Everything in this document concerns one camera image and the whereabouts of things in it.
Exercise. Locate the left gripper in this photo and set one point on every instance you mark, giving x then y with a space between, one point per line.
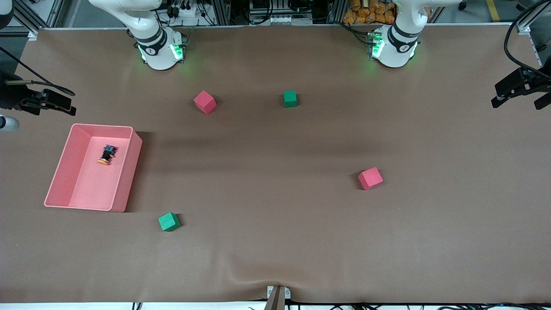
543 81

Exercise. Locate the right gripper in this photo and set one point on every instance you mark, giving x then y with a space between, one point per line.
10 95

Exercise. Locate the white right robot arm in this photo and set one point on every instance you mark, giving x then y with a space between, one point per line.
157 56

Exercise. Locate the pink plastic tray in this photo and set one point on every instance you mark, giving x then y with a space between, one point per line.
99 181

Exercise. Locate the pink foam cube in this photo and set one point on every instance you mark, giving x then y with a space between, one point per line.
205 102
370 178

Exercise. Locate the orange packaged goods pile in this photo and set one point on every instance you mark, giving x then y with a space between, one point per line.
370 13

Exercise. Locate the white power strip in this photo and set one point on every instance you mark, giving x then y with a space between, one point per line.
187 10

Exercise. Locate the green foam cube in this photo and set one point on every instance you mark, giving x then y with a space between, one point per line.
168 222
290 99

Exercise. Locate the white terminal block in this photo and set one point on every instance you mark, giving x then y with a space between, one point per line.
290 20

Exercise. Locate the brown table mat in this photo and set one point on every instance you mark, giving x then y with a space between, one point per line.
275 241

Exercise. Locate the grey frame corner bracket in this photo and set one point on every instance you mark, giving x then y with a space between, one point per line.
523 28
32 35

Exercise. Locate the aluminium camera post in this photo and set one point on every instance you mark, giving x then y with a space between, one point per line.
277 301

